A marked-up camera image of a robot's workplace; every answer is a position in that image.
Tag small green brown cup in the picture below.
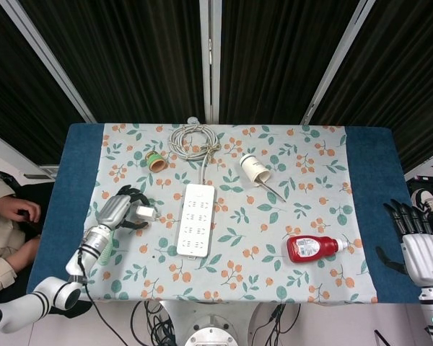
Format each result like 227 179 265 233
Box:
144 151 167 174

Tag blue table cover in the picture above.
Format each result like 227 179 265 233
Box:
25 123 421 304

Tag grey round robot base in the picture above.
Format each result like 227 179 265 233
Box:
183 313 240 346

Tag white square plug charger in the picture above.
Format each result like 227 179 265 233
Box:
134 205 162 222

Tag white paper cup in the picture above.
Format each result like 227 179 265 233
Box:
238 153 272 187

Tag seated person in beige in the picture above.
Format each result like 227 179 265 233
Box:
0 164 43 301

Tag white power strip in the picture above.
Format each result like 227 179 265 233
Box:
175 182 217 260

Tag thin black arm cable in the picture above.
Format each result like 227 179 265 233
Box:
75 248 131 346

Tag floral printed tablecloth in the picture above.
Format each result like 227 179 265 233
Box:
68 123 379 304

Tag black pleated curtain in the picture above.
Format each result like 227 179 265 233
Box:
0 0 433 174

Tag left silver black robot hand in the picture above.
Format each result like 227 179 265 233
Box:
95 185 155 232

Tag red ketchup bottle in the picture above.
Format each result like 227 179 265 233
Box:
286 234 351 264

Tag white metal frame post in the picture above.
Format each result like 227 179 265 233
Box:
298 0 377 125
198 0 222 124
0 0 97 124

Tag white cable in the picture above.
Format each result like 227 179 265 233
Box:
169 123 224 185

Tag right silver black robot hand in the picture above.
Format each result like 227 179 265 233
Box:
375 198 433 288

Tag light green hairbrush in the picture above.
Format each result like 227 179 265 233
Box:
96 230 115 267

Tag black floor cable bundle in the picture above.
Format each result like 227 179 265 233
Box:
250 302 287 340
130 301 175 346

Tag white black sneaker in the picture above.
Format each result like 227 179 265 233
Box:
410 188 433 214

